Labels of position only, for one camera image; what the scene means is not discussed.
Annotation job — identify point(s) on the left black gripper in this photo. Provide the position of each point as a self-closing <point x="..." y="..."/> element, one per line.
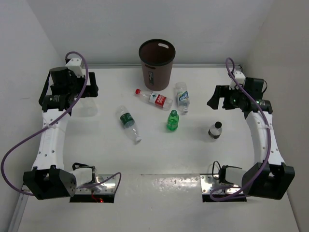
<point x="90" y="91"/>

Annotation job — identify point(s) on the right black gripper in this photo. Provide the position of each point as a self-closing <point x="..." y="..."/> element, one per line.
<point x="220" y="92"/>

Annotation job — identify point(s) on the green-label clear water bottle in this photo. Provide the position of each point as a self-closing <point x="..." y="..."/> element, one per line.
<point x="128" y="123"/>

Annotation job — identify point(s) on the small green plastic bottle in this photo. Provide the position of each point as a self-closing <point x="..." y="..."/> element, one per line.
<point x="173" y="120"/>

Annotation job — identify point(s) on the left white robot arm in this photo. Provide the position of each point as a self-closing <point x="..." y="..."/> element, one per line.
<point x="48" y="178"/>

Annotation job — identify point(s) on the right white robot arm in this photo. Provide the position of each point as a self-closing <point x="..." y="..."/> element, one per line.
<point x="270" y="176"/>

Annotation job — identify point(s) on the brown plastic waste bin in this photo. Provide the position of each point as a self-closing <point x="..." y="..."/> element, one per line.
<point x="156" y="56"/>

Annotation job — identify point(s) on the blue-label clear water bottle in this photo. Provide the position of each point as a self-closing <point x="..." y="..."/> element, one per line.
<point x="182" y="97"/>

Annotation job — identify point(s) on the small black-cap clear bottle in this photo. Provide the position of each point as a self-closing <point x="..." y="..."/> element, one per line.
<point x="215" y="130"/>

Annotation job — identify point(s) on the red-label clear water bottle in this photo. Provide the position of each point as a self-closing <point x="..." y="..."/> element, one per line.
<point x="154" y="98"/>

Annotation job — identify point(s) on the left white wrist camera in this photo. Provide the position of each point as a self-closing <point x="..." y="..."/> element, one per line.
<point x="77" y="66"/>

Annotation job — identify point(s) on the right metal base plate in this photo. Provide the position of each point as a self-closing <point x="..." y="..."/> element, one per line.
<point x="208" y="183"/>

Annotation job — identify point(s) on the aluminium frame rail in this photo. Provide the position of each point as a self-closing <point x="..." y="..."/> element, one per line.
<point x="18" y="213"/>

